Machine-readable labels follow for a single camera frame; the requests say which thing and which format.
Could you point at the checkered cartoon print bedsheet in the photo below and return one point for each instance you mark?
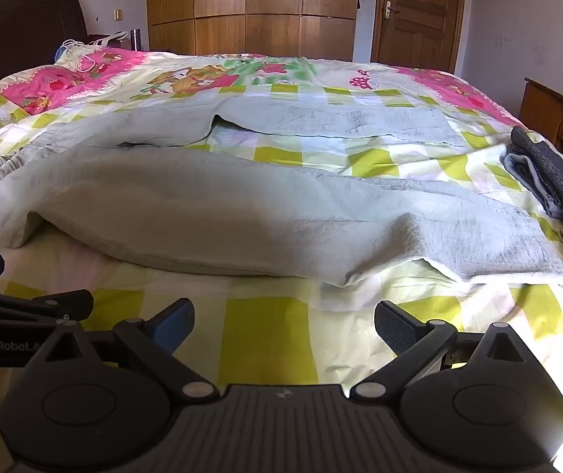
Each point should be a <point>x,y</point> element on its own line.
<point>271,325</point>

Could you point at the folded dark grey towels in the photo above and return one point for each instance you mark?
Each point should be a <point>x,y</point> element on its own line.
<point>554,170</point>

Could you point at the wall light switch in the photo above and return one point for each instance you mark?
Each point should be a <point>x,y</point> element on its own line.
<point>118,14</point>

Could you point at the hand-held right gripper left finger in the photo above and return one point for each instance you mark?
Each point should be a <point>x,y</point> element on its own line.
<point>177,327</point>

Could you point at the metal flask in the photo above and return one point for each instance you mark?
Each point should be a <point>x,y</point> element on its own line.
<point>136,39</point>

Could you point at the small blue object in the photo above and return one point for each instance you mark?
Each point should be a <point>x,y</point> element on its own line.
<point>59,53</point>

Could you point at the wooden side cabinet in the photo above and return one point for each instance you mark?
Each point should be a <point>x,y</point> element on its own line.
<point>542,108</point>

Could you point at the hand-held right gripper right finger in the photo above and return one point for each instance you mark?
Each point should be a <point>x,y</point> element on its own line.
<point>393,327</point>

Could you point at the light grey pants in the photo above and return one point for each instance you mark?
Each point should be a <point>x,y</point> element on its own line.
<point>212,207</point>

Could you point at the wooden door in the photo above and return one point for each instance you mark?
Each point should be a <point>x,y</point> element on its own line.
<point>419,24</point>

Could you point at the wooden wardrobe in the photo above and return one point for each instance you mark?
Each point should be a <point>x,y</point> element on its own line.
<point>247,0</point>

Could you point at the dark brown headboard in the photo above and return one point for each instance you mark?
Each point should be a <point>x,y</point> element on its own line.
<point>15,34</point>

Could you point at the folded blue grey garment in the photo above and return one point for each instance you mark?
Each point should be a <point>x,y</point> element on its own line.
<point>527,177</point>

